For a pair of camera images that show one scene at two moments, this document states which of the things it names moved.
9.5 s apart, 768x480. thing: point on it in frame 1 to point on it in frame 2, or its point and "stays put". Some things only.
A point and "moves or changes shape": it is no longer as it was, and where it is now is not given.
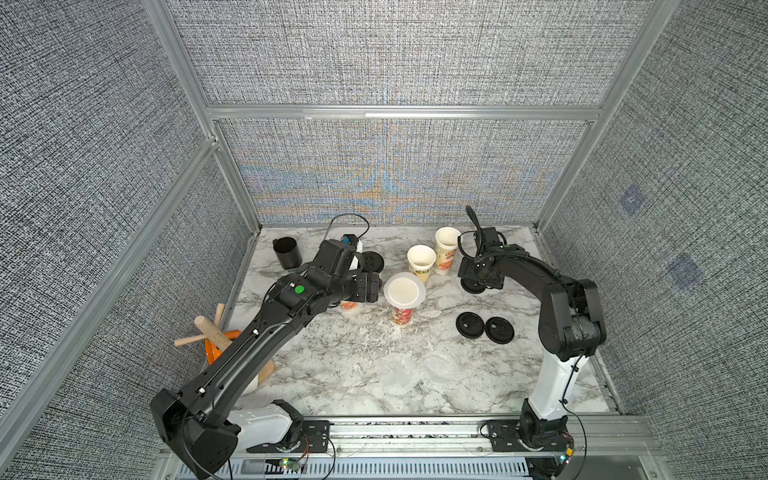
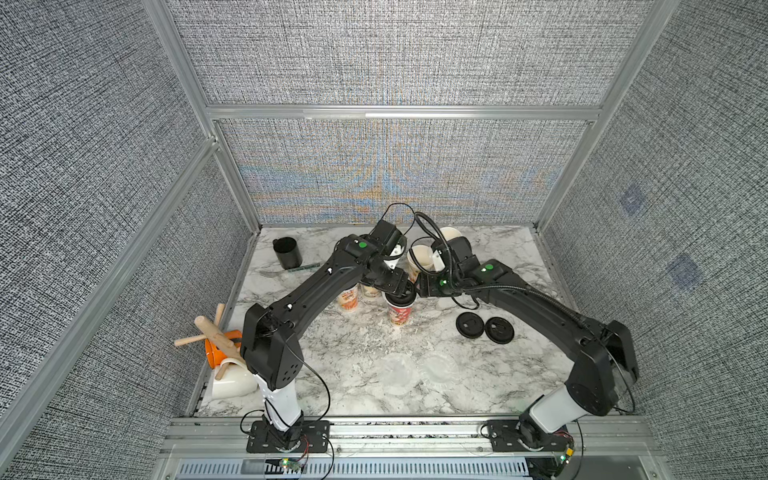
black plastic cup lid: (469, 325) stays put
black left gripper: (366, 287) to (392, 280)
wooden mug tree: (214, 332) stays put
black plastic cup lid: (472, 286) moves or changes shape
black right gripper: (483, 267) to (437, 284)
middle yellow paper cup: (421, 259) stays put
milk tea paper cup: (349, 305) stays put
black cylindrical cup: (288, 252) stays put
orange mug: (212, 351) stays put
